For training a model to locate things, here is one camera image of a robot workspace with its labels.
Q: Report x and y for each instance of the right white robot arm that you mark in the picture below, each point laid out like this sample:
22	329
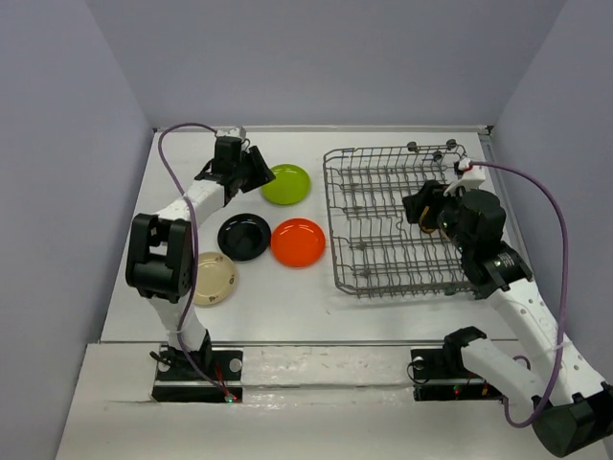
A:
567	402

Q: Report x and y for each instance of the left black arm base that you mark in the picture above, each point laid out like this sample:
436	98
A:
176	381

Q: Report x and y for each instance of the brown yellow patterned plate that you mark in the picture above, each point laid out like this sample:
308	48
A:
428	221

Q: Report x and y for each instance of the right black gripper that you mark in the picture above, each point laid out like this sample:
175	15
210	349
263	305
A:
431	194

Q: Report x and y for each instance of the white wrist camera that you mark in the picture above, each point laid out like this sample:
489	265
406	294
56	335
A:
232	131
469	176

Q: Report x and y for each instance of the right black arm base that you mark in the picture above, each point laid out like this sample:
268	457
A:
434	381

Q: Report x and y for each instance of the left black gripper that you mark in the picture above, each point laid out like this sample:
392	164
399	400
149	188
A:
261	172

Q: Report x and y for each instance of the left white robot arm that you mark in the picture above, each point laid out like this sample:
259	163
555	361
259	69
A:
161	262

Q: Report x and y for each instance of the lime green plate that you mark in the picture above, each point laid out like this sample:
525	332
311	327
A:
290	186

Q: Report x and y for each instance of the orange plate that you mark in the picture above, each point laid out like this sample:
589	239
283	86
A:
298	243

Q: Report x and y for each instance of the cream plate with floral marks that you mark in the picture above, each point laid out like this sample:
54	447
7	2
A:
217	278

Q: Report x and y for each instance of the grey wire dish rack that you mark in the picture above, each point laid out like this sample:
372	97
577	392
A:
375	252

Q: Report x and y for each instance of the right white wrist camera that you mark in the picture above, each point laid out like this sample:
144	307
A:
469	176

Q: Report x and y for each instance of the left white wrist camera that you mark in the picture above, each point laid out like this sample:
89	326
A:
232	131

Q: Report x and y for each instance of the black plate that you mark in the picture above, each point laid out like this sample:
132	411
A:
244	237

